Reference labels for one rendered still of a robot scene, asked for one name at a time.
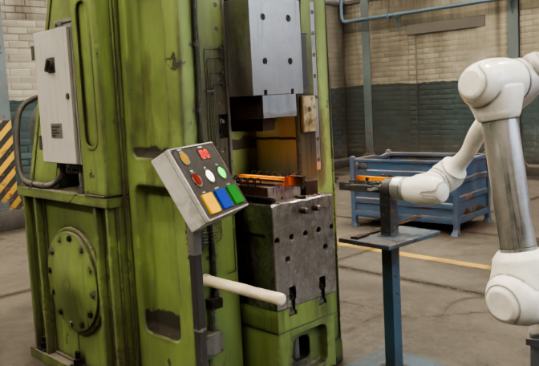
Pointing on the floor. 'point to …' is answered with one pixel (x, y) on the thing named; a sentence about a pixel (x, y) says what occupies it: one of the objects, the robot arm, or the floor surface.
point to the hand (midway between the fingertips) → (351, 185)
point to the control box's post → (197, 296)
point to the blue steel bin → (476, 193)
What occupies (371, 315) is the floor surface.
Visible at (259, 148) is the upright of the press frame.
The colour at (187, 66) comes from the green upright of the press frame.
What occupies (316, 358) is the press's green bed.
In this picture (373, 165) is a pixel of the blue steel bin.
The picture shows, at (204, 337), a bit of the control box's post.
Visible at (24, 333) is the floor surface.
